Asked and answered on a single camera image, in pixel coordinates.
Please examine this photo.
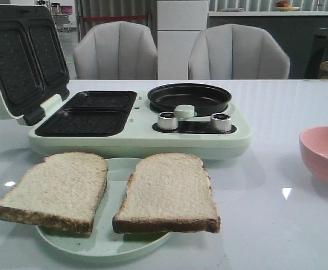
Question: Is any pink bowl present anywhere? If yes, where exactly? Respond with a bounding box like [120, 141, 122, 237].
[299, 126, 328, 184]

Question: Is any right grey upholstered chair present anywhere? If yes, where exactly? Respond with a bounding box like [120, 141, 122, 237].
[188, 24, 290, 80]

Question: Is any red barrier belt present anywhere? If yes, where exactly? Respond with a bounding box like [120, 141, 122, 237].
[83, 15, 149, 22]

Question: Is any white refrigerator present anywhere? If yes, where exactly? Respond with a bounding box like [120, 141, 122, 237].
[157, 1, 209, 80]

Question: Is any right silver control knob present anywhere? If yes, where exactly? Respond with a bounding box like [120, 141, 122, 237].
[210, 113, 231, 132]

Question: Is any fruit plate on counter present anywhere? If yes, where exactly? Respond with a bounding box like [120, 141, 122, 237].
[274, 0, 300, 11]

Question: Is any left silver control knob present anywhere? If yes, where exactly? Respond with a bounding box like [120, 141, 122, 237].
[157, 111, 178, 131]

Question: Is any mint green breakfast maker base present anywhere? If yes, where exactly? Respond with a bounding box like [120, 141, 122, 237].
[28, 91, 251, 160]

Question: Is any silver control knob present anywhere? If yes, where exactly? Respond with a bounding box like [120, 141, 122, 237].
[157, 111, 178, 131]
[210, 113, 231, 132]

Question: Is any mint green round plate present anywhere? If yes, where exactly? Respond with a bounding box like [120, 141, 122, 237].
[36, 157, 172, 263]

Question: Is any black round frying pan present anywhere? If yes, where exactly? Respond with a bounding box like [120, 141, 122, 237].
[147, 83, 232, 116]

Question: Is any left grey upholstered chair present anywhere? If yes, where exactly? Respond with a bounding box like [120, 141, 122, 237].
[73, 21, 158, 80]

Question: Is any dark kitchen counter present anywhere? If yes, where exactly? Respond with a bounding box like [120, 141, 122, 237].
[208, 11, 328, 79]

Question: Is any grey curtain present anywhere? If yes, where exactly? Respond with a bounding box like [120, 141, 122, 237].
[74, 0, 158, 40]

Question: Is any bread slice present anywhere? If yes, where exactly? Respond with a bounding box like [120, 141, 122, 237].
[112, 153, 221, 233]
[0, 152, 109, 235]

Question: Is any mint green sandwich maker lid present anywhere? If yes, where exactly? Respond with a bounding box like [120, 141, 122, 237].
[0, 4, 69, 126]

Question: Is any grey upholstered chair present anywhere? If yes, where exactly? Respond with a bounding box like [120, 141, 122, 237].
[73, 21, 158, 80]
[188, 24, 290, 80]

